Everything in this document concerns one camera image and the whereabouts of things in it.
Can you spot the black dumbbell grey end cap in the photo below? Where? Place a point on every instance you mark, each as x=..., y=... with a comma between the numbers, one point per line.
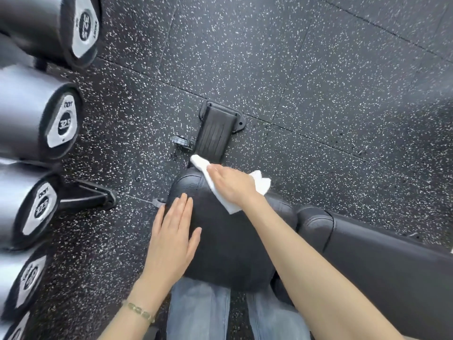
x=42, y=24
x=32, y=113
x=14, y=329
x=24, y=205
x=21, y=279

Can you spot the person's left little finger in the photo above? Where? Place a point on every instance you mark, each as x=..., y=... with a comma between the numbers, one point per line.
x=157, y=221

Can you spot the person's left forearm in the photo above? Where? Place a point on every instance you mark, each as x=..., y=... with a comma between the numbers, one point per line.
x=132, y=316

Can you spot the person's right forearm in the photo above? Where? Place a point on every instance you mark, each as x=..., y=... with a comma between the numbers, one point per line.
x=311, y=276

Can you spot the black dumbbell rack foot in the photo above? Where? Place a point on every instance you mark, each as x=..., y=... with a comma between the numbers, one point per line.
x=88, y=196

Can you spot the person's right fingers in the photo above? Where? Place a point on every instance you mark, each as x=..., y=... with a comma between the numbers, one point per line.
x=218, y=175

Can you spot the person's left hand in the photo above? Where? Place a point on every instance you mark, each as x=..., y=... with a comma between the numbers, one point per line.
x=170, y=247

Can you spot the person's left middle finger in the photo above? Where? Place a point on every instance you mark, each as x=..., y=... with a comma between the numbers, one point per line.
x=179, y=210

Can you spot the white cleaning cloth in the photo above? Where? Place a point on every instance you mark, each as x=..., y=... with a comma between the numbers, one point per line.
x=212, y=182

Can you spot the blue jeans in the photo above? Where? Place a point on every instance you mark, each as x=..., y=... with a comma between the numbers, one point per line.
x=198, y=311

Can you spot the person's right hand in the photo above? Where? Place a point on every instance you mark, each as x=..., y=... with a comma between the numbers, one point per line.
x=235, y=185

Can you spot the black bench seat pad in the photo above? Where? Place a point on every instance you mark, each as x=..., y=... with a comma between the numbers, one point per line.
x=226, y=240

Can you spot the black bench backrest pad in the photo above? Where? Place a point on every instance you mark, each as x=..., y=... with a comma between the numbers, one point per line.
x=385, y=269

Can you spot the person's left thumb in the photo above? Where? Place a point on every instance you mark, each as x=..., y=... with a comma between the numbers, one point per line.
x=194, y=241

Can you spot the black bench frame foot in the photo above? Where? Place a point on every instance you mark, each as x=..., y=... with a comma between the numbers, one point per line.
x=216, y=132

